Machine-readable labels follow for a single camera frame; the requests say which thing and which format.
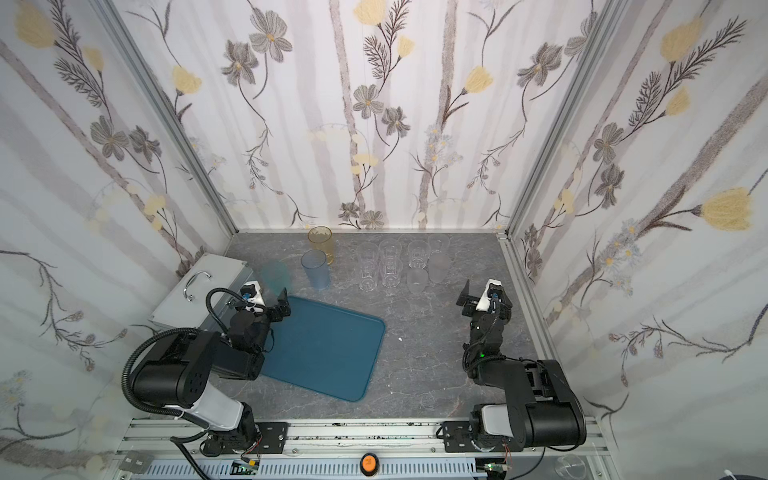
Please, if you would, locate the clear ribbed glass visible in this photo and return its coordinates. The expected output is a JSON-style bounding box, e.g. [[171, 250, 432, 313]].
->
[[379, 240, 403, 294], [356, 242, 379, 292]]

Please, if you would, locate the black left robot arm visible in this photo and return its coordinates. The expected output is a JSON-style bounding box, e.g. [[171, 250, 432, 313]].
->
[[121, 281, 291, 457]]

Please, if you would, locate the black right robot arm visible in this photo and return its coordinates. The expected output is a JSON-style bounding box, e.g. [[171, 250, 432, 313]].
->
[[436, 295, 587, 453]]

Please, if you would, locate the teal plastic tray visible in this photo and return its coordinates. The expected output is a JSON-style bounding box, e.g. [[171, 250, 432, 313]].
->
[[261, 296, 386, 402]]

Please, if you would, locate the green plastic cup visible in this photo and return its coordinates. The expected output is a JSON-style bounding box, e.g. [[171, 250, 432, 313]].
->
[[260, 261, 293, 296]]

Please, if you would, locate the blue plastic cup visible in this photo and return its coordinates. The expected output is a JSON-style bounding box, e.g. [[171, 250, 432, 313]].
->
[[301, 249, 331, 290]]

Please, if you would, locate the silver metal case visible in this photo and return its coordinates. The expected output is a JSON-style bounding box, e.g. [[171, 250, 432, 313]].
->
[[148, 253, 255, 331]]

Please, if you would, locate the yellow plastic cup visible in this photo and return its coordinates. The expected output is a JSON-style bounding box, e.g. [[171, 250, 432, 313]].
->
[[307, 226, 335, 265]]

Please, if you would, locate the clear glass back right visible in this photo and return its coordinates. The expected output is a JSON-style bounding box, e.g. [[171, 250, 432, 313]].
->
[[427, 233, 450, 255]]

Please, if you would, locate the clear small glass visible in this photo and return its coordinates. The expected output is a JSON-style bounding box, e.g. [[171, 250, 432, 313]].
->
[[407, 240, 430, 269]]

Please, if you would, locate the orange emergency button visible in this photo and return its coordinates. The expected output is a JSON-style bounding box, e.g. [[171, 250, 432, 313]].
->
[[359, 453, 380, 477]]

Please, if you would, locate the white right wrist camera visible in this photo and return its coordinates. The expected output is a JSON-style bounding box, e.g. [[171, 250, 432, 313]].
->
[[475, 279, 505, 313]]

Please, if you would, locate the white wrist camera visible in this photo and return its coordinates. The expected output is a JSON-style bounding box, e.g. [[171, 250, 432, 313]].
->
[[475, 279, 505, 313], [240, 280, 265, 307]]

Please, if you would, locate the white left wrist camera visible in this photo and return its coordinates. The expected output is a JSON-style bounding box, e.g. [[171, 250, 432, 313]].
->
[[240, 280, 265, 307]]

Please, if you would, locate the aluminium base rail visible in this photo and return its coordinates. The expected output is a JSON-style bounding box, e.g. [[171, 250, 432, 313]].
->
[[105, 418, 620, 479]]

